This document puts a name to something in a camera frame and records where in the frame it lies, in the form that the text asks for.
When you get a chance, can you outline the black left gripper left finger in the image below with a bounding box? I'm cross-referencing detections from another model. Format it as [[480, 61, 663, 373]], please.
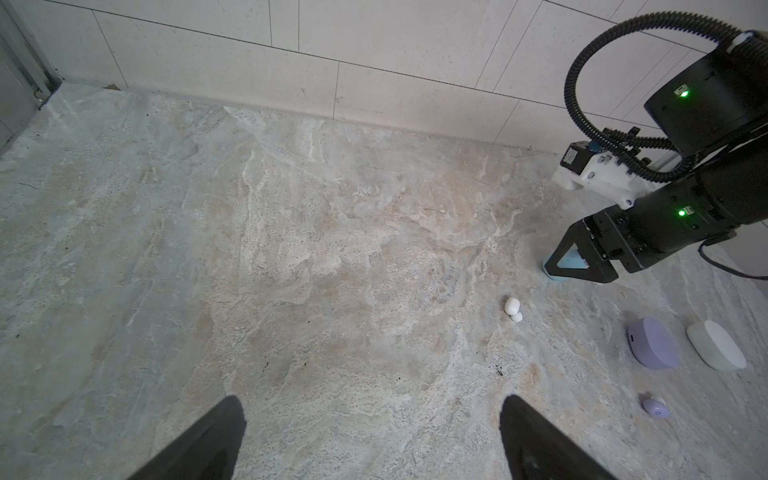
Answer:
[[129, 395, 247, 480]]

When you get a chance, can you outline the purple earbud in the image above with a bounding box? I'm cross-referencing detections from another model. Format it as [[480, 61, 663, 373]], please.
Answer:
[[641, 396, 670, 419]]

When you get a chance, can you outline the purple earbud charging case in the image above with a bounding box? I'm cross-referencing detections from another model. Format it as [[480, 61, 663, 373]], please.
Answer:
[[626, 317, 680, 370]]

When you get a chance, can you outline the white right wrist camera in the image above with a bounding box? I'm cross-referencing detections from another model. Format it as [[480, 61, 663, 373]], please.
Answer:
[[552, 141, 662, 210]]

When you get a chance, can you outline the white earbud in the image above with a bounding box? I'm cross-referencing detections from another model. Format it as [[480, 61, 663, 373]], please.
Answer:
[[504, 297, 523, 323]]

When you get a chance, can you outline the aluminium corner frame post left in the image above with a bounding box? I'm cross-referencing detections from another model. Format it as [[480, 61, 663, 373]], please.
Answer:
[[1, 0, 62, 105]]

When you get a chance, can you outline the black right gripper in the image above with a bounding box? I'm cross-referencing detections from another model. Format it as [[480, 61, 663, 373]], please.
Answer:
[[544, 174, 740, 284]]

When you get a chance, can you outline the black corrugated cable conduit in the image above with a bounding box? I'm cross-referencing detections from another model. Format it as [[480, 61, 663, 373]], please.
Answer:
[[563, 10, 768, 184]]

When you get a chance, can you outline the white earbud charging case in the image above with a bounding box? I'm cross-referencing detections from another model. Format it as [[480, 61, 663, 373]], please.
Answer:
[[686, 320, 747, 371]]

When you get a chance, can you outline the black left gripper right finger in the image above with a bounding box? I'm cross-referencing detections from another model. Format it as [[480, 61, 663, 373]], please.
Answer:
[[499, 395, 615, 480]]

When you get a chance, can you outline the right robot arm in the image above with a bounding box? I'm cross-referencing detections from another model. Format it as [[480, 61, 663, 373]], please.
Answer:
[[543, 14, 767, 283]]

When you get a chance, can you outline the light blue earbud charging case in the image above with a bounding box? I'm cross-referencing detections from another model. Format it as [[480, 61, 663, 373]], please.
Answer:
[[542, 244, 589, 282]]

